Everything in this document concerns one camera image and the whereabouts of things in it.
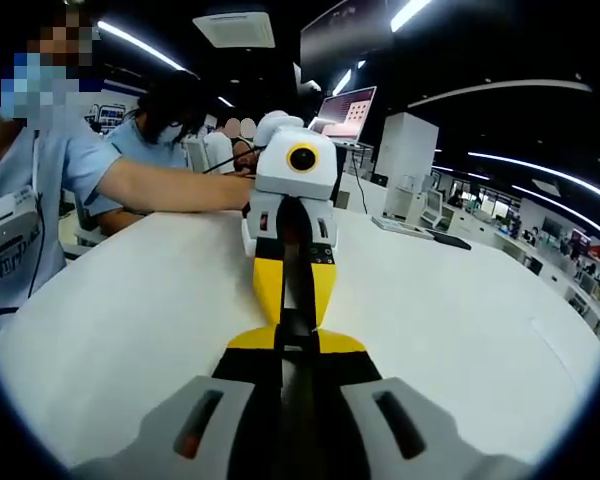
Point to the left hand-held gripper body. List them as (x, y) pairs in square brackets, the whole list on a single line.
[(280, 175)]

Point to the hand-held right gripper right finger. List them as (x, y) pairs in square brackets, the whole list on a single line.
[(380, 430)]

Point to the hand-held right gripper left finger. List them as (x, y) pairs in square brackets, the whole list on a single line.
[(205, 425)]

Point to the open laptop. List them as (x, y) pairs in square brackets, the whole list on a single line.
[(347, 112)]

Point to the black flat phone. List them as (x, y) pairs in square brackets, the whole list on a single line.
[(452, 242)]

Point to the ceiling air conditioner unit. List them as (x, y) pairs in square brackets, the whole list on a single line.
[(235, 29)]

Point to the ceiling light strip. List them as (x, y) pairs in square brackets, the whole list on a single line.
[(545, 172), (409, 14), (140, 44)]

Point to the person in blue shirt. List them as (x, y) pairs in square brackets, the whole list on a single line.
[(65, 165)]

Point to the white chest device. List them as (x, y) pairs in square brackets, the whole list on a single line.
[(5, 225)]

